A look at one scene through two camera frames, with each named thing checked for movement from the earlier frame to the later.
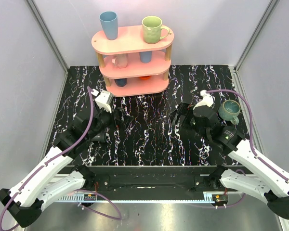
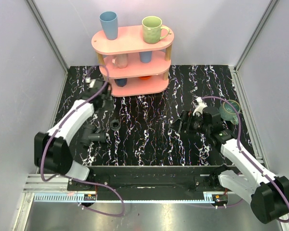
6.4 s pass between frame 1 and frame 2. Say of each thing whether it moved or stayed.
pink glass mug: stayed
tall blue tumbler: stayed
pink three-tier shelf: stayed
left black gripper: moved
